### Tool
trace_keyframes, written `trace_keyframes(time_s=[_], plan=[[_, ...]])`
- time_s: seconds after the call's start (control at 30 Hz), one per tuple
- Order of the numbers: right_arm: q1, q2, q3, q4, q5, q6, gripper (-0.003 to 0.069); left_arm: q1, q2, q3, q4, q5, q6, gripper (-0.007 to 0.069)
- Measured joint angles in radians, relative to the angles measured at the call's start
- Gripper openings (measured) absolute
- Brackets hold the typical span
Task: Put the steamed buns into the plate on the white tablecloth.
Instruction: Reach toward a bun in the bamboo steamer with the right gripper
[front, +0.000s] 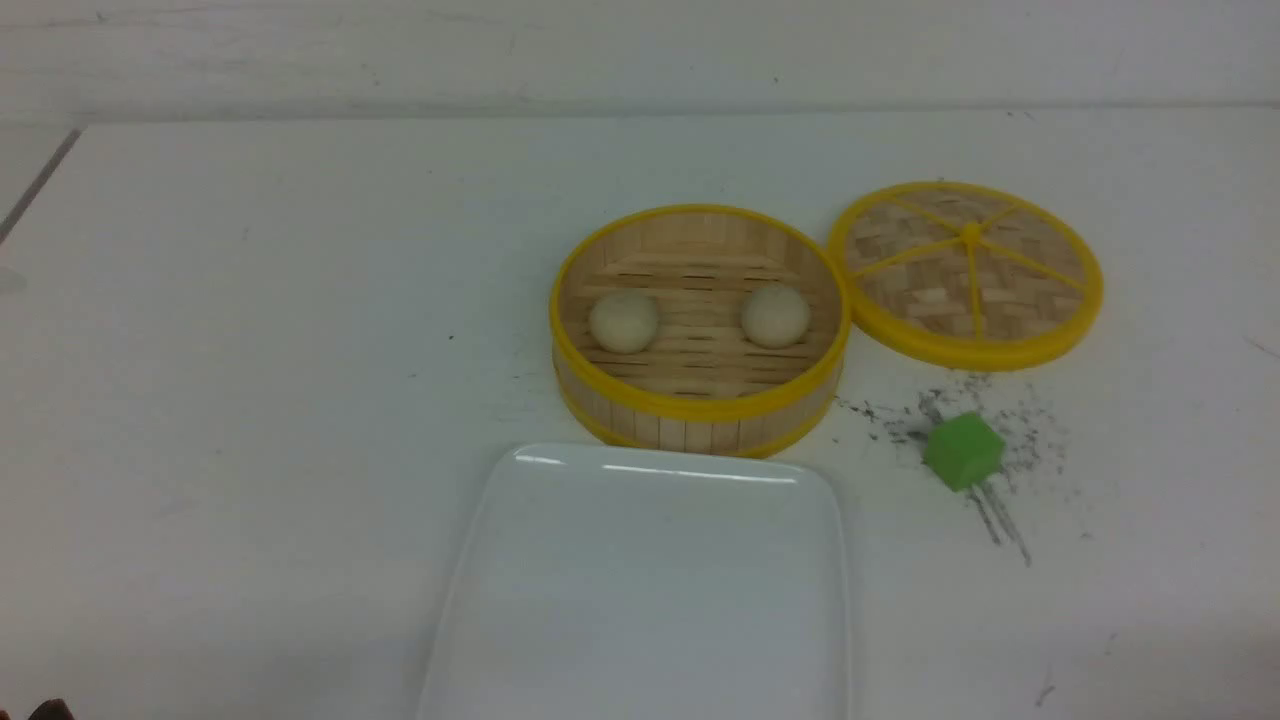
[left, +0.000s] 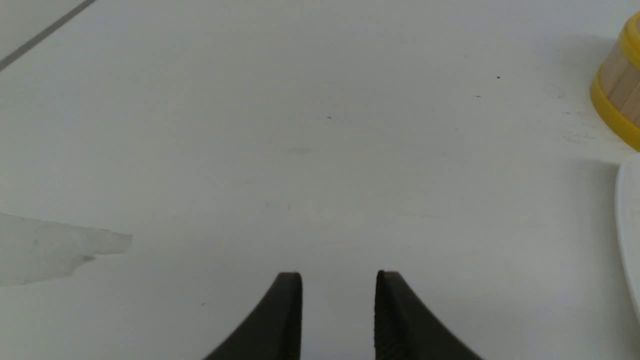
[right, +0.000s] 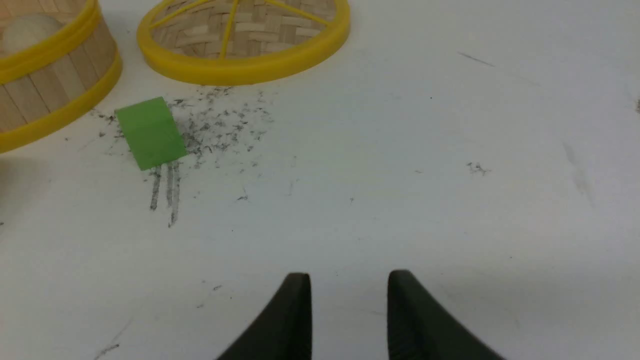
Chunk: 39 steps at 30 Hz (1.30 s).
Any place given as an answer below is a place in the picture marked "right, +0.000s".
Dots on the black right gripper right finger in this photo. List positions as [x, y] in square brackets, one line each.
[420, 328]

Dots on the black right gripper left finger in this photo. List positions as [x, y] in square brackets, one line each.
[284, 328]

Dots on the green cube block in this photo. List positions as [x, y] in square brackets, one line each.
[151, 133]

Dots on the woven bamboo steamer lid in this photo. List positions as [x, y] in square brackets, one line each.
[241, 42]

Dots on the bamboo steamer basket yellow rim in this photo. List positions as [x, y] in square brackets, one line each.
[58, 61]

